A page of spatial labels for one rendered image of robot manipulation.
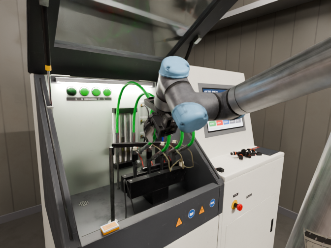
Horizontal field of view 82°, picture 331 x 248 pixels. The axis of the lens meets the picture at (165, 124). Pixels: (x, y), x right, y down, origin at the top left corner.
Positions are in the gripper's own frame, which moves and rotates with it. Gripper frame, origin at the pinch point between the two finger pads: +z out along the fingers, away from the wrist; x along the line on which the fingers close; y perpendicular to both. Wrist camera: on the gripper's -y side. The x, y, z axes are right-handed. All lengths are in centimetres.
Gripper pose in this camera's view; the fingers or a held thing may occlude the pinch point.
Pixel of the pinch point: (154, 133)
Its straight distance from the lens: 76.5
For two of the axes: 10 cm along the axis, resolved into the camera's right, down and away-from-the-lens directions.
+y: 4.4, 7.6, -4.7
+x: 8.8, -2.7, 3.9
